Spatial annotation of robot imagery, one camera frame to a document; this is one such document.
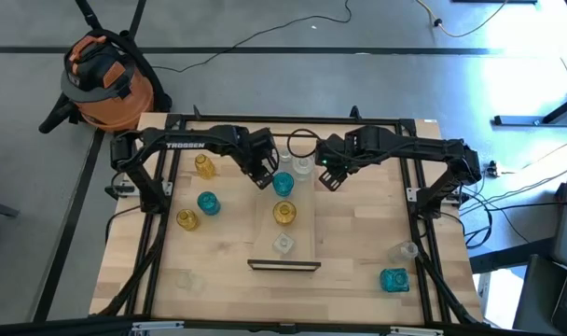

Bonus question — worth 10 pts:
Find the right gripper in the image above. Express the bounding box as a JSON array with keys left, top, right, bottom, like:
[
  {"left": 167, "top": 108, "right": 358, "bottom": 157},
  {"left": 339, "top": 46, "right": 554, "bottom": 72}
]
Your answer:
[{"left": 314, "top": 128, "right": 364, "bottom": 192}]

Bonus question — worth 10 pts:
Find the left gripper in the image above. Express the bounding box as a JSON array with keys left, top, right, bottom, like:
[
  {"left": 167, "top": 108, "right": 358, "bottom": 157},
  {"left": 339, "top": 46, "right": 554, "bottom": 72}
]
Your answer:
[{"left": 236, "top": 128, "right": 281, "bottom": 190}]

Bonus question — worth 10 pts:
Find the small clear glass vase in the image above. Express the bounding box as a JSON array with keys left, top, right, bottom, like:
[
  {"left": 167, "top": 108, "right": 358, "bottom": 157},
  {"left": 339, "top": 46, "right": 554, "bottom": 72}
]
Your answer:
[{"left": 277, "top": 147, "right": 294, "bottom": 172}]

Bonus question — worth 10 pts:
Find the clear wide-rim glass vase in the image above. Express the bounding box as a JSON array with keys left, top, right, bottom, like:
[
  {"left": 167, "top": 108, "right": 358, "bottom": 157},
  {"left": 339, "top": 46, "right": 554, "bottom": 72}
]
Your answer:
[{"left": 291, "top": 156, "right": 316, "bottom": 182}]

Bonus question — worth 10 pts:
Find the yellow glass vase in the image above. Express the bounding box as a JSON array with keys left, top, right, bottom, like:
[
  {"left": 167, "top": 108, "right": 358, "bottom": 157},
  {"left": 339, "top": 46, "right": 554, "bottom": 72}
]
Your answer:
[
  {"left": 272, "top": 200, "right": 297, "bottom": 227},
  {"left": 175, "top": 208, "right": 201, "bottom": 232},
  {"left": 193, "top": 153, "right": 217, "bottom": 181}
]

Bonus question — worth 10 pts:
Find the teal diamond-pattern glass vase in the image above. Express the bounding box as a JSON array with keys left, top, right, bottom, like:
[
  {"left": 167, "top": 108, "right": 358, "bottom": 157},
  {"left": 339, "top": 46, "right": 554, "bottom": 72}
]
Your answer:
[{"left": 197, "top": 190, "right": 222, "bottom": 217}]

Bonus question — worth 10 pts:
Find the clear square diamond-cut vase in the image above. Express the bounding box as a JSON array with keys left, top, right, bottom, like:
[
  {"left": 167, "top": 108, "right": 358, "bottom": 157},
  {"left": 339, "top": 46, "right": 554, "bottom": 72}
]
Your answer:
[{"left": 271, "top": 231, "right": 297, "bottom": 257}]

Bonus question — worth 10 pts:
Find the teal square glass vase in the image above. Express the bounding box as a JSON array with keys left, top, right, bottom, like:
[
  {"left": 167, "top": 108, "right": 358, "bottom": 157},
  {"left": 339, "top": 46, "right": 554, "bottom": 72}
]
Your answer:
[{"left": 379, "top": 267, "right": 410, "bottom": 294}]

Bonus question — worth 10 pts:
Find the clear acrylic tray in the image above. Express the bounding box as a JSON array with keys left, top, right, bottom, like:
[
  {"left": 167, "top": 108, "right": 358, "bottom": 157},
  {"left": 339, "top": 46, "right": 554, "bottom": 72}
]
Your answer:
[{"left": 246, "top": 133, "right": 323, "bottom": 273}]

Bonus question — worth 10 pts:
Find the orange and black shop vacuum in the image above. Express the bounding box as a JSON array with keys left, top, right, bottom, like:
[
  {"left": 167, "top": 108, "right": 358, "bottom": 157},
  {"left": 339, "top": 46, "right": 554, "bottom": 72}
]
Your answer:
[{"left": 60, "top": 28, "right": 157, "bottom": 134}]

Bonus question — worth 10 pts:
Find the black desk foot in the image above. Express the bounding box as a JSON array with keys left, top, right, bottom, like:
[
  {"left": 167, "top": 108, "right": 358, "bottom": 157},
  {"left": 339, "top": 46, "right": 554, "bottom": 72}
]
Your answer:
[{"left": 492, "top": 83, "right": 567, "bottom": 127}]

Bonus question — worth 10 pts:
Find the black stand leg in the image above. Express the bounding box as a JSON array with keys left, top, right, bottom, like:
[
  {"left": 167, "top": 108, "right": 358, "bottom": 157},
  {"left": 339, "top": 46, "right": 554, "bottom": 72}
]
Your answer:
[
  {"left": 75, "top": 0, "right": 104, "bottom": 32},
  {"left": 128, "top": 0, "right": 148, "bottom": 35}
]

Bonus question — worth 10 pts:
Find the dark grey desk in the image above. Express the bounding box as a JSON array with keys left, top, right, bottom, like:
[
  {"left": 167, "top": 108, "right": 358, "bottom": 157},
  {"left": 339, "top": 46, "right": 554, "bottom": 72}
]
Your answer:
[{"left": 468, "top": 235, "right": 567, "bottom": 336}]

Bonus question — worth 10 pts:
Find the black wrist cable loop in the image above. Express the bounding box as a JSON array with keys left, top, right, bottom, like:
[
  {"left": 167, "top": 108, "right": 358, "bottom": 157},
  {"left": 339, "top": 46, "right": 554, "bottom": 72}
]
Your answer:
[{"left": 286, "top": 128, "right": 323, "bottom": 160}]

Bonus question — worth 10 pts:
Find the black aluminium table frame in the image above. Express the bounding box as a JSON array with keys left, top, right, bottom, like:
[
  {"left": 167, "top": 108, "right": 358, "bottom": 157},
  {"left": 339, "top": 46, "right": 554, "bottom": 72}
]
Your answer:
[{"left": 90, "top": 105, "right": 483, "bottom": 336}]

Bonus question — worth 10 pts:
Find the thin black floor cable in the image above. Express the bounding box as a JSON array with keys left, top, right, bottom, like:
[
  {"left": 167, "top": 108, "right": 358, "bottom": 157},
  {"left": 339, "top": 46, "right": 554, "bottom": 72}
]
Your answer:
[{"left": 150, "top": 0, "right": 353, "bottom": 75}]

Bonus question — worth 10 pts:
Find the black coiled cable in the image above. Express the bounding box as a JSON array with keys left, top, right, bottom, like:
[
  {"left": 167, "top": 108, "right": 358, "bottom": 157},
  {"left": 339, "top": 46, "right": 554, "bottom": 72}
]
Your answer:
[{"left": 463, "top": 186, "right": 518, "bottom": 249}]

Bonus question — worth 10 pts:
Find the yellow floor cable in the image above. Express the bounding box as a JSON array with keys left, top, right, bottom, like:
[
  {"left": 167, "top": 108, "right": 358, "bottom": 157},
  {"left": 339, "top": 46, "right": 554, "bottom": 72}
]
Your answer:
[{"left": 414, "top": 0, "right": 511, "bottom": 38}]

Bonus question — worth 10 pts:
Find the light grey cable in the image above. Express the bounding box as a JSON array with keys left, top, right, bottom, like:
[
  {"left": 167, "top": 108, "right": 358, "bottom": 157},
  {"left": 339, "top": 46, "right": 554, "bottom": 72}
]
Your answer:
[{"left": 450, "top": 158, "right": 567, "bottom": 202}]

